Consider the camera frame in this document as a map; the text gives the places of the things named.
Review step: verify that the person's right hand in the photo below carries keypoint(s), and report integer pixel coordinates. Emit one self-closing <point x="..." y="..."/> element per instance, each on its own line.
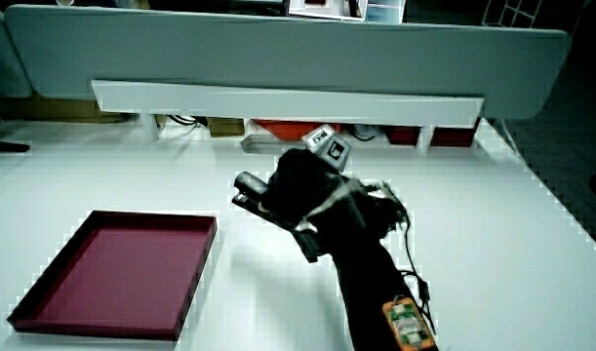
<point x="307" y="187"/>

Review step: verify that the black stapler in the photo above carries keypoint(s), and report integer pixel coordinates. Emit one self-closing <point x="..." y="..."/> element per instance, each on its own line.
<point x="249" y="184"/>

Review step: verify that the person's right forearm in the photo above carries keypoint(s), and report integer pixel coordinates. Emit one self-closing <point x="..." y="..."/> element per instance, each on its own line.
<point x="363" y="292"/>

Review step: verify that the white desk shelf riser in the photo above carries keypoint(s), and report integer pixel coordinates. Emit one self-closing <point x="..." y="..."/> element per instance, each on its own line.
<point x="278" y="103"/>

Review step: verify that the large grey desk partition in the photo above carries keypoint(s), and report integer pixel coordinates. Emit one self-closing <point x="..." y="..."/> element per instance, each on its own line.
<point x="278" y="53"/>

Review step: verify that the white desk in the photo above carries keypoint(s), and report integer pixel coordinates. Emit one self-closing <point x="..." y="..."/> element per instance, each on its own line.
<point x="473" y="244"/>

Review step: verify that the small grey desk partition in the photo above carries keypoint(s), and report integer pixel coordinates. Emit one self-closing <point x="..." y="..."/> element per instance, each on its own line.
<point x="2" y="58"/>

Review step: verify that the grey flat tray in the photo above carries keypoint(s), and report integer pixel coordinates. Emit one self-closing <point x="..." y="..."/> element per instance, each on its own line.
<point x="266" y="144"/>

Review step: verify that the orange box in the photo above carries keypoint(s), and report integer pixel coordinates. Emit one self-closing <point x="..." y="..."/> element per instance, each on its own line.
<point x="288" y="129"/>

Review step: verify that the yellow-brown box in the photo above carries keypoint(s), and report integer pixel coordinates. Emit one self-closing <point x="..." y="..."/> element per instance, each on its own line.
<point x="226" y="127"/>

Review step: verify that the dark red box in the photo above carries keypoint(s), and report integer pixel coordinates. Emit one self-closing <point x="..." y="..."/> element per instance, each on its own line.
<point x="453" y="136"/>
<point x="402" y="135"/>

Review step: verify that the orange circuit board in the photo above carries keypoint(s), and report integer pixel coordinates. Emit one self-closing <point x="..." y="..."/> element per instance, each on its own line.
<point x="408" y="325"/>

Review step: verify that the white printed box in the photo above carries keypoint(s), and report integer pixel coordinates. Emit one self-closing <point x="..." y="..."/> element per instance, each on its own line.
<point x="327" y="7"/>

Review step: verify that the pale blue box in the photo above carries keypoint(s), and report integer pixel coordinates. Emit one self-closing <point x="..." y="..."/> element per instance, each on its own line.
<point x="385" y="11"/>

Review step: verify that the maroon tray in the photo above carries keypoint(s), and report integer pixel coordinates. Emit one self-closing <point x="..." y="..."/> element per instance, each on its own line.
<point x="122" y="278"/>

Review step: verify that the white grid rack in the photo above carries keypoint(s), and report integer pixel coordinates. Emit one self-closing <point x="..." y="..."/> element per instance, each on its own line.
<point x="514" y="12"/>

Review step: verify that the brown cardboard box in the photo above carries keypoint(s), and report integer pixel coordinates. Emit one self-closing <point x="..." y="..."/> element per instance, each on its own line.
<point x="44" y="109"/>

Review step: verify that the black flat object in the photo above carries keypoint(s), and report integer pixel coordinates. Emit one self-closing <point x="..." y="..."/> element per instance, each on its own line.
<point x="5" y="146"/>

